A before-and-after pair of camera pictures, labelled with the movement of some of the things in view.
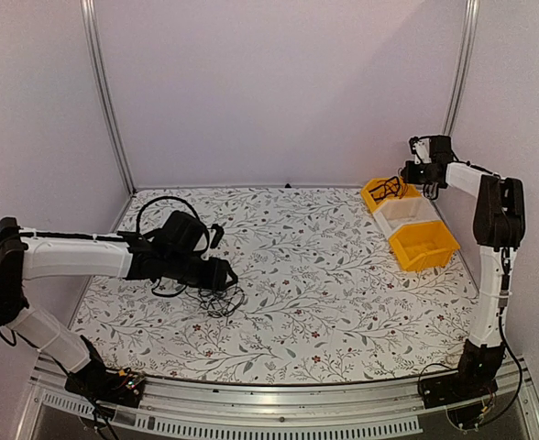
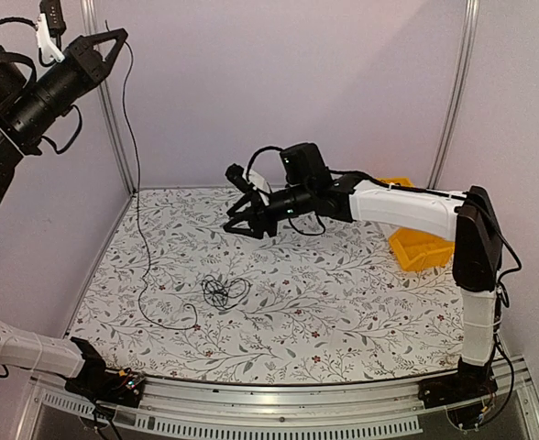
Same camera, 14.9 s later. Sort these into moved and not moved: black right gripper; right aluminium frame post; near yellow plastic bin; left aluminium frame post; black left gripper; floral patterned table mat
Moved: black left gripper; black right gripper
Not moved: floral patterned table mat; left aluminium frame post; near yellow plastic bin; right aluminium frame post
